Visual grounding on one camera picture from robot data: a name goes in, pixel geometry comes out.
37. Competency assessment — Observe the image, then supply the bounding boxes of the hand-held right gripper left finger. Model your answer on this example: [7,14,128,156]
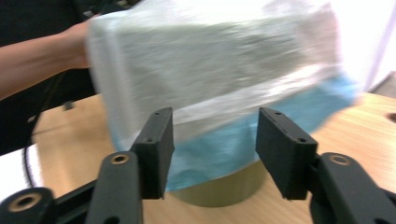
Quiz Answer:
[130,106,176,201]

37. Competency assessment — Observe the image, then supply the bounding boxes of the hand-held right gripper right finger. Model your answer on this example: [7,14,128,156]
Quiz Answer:
[255,106,319,201]

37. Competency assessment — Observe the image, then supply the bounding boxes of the green plastic bin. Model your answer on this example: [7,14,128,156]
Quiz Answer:
[168,158,269,208]

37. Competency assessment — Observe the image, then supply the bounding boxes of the white bag with blue band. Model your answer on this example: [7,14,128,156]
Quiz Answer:
[85,0,361,192]

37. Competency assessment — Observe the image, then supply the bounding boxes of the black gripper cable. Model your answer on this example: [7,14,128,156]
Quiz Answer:
[22,72,69,189]

